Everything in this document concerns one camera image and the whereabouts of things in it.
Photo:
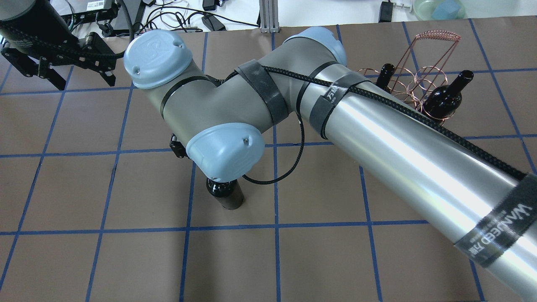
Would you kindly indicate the blue foam block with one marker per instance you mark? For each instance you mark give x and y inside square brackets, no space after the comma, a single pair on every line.
[446,10]

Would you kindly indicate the dark wine bottle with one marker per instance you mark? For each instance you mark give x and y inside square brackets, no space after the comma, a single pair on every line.
[229,194]

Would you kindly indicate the dark bottle in basket rear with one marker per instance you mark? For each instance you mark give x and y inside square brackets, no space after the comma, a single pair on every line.
[384,76]

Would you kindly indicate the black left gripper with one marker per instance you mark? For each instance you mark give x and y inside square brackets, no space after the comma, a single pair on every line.
[53,35]

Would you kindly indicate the aluminium frame post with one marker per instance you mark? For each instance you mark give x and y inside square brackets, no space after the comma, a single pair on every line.
[269,18]

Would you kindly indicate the green glass bowl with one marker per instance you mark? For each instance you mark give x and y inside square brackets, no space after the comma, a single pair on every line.
[427,10]

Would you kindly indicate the black power adapter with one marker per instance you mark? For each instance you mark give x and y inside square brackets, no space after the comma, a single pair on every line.
[385,12]

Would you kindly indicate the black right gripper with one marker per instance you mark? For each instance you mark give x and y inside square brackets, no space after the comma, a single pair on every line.
[178,146]

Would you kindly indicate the dark bottle in basket front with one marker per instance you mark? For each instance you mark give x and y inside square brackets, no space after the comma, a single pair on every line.
[444,100]

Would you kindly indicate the black power brick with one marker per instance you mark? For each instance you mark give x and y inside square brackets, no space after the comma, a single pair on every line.
[212,23]

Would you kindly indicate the dark bottle in basket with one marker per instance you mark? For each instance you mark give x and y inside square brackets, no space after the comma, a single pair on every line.
[384,76]
[444,100]

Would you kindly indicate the copper wire wine basket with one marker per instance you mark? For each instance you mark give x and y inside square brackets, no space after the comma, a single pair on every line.
[414,87]

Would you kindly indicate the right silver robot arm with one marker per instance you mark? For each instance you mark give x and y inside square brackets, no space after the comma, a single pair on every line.
[486,207]

